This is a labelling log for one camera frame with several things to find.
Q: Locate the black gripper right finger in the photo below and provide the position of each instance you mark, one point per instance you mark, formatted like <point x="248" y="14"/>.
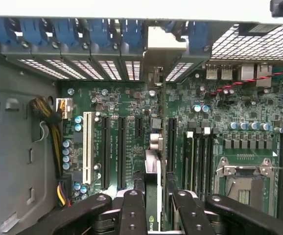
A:
<point x="193" y="215"/>

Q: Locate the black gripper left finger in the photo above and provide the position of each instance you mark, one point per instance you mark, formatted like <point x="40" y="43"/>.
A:
<point x="134" y="215"/>

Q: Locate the CPU socket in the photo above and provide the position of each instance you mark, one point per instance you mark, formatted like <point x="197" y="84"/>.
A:
<point x="245" y="193"/>

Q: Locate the long black expansion slot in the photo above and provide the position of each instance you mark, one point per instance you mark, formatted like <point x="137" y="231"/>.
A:
<point x="105" y="151"/>
<point x="172" y="147"/>
<point x="122" y="151"/>

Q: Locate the metal socket cover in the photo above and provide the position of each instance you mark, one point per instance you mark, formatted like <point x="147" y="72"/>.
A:
<point x="246" y="170"/>

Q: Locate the white expansion slot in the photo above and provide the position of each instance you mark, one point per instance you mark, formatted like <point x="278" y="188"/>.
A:
<point x="87" y="147"/>

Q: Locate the short black expansion slot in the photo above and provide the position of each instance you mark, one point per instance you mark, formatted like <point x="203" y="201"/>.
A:
<point x="138" y="127"/>

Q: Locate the green motherboard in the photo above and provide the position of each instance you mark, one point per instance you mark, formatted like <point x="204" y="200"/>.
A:
<point x="242" y="110"/>

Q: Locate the perforated metal slot cover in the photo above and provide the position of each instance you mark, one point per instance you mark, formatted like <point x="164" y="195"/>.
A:
<point x="43" y="69"/>
<point x="88" y="70"/>
<point x="66" y="69"/>
<point x="179" y="71"/>
<point x="110" y="71"/>
<point x="133" y="71"/>

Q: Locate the open black PC case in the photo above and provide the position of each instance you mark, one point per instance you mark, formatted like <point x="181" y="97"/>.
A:
<point x="14" y="68"/>

